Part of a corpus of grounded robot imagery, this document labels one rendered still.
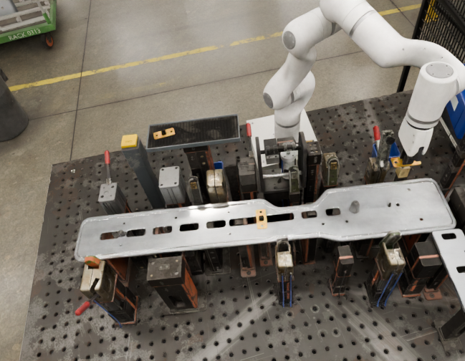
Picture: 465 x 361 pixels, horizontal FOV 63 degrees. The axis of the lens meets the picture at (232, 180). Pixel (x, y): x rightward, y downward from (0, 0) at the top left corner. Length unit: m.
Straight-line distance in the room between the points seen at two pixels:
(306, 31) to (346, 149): 0.91
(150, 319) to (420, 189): 1.17
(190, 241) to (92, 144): 2.17
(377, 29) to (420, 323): 1.06
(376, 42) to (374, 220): 0.63
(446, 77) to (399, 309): 0.92
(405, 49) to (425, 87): 0.13
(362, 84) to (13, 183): 3.02
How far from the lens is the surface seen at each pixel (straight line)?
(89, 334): 1.74
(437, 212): 1.52
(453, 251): 1.46
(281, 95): 1.56
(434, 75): 1.05
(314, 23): 1.30
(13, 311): 2.86
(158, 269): 1.36
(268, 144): 1.43
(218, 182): 1.43
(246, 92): 3.48
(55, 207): 2.15
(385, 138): 1.42
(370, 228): 1.42
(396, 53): 1.11
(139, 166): 1.64
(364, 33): 1.13
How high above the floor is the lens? 2.20
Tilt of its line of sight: 52 degrees down
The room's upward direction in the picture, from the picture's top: 11 degrees counter-clockwise
